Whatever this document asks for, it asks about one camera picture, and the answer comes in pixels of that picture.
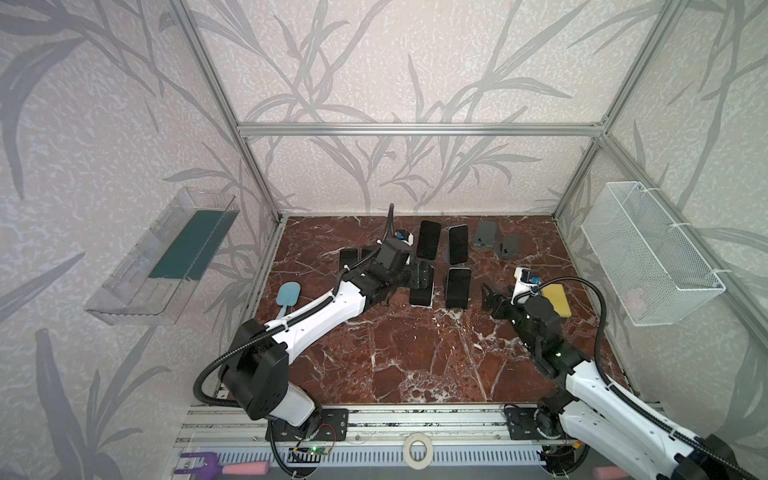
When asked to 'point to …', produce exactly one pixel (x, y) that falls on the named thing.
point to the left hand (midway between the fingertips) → (424, 260)
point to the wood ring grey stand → (485, 237)
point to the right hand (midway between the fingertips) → (495, 276)
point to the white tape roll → (414, 464)
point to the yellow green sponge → (556, 296)
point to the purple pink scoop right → (608, 473)
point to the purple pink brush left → (213, 469)
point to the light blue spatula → (288, 295)
